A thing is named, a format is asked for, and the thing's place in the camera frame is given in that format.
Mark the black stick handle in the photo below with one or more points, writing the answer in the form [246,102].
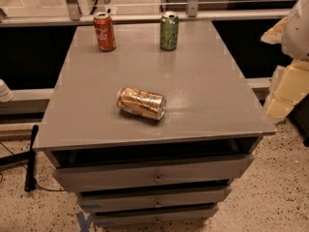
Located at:
[29,181]

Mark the grey drawer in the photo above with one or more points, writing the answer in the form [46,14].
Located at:
[155,215]
[153,199]
[151,174]

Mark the grey drawer cabinet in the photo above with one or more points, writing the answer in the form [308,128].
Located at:
[143,135]

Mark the metal railing frame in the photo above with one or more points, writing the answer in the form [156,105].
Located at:
[29,13]

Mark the white object at left edge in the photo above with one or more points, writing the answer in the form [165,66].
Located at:
[6,93]

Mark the top grey drawer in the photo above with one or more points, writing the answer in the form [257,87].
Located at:
[151,174]

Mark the red cola can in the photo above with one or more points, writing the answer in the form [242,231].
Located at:
[104,31]

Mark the bottom grey drawer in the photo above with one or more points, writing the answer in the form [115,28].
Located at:
[155,215]

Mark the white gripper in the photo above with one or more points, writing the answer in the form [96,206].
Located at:
[296,29]

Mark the middle grey drawer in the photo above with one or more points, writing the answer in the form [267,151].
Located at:
[153,199]

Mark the crushed orange gold can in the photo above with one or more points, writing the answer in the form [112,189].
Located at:
[141,103]

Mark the green soda can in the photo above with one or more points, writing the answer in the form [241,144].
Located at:
[169,28]

